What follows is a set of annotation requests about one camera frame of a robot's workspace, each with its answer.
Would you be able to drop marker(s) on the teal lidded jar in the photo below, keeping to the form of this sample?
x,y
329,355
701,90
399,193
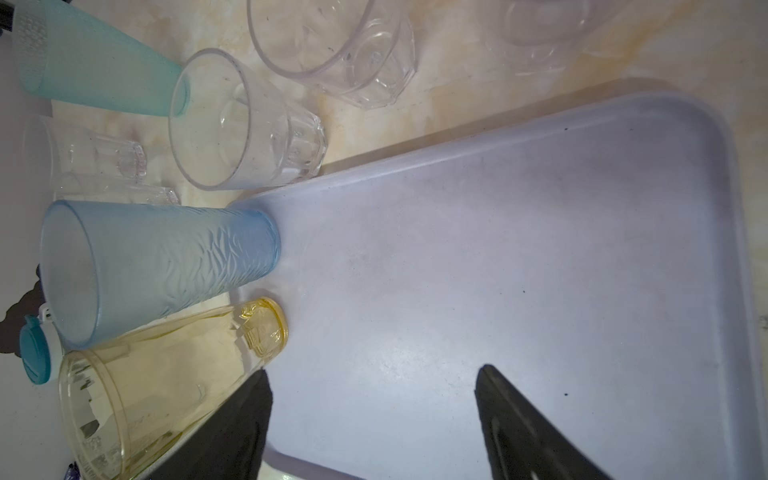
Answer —
x,y
40,347

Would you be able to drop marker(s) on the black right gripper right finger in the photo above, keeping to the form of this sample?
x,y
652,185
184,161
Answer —
x,y
520,442

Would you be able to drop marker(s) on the teal green plastic cup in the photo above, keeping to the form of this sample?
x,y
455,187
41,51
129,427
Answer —
x,y
63,53

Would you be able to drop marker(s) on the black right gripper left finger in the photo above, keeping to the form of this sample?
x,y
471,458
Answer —
x,y
231,443

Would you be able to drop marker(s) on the yellow transparent plastic cup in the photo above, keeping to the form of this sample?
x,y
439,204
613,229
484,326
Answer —
x,y
126,402

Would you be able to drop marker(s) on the clear glass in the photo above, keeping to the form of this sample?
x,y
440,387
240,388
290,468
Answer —
x,y
96,188
540,36
361,52
75,149
231,129

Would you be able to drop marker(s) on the lavender plastic tray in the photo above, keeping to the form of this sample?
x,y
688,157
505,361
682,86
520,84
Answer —
x,y
596,257

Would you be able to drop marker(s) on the blue grey tall cup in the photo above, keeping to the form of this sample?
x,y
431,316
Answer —
x,y
109,268

